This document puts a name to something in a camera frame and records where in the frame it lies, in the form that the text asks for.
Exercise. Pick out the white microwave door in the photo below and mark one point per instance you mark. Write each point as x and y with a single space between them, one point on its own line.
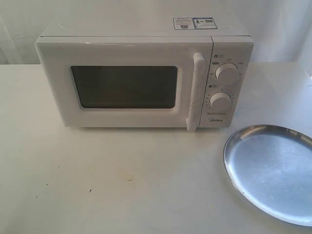
127 82

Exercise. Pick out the white microwave oven body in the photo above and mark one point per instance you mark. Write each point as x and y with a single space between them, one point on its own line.
231 45

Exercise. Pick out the white printed warning label sticker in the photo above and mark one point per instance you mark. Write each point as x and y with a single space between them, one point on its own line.
202 23

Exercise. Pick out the lower white control knob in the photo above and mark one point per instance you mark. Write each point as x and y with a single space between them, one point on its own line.
220 101

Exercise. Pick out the white control knob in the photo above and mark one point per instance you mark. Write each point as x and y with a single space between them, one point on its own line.
227 74
220 101

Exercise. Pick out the upper white control knob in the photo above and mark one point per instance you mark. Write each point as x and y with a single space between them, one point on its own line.
227 74

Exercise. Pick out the round metal tray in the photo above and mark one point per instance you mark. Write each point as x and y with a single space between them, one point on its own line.
271 166

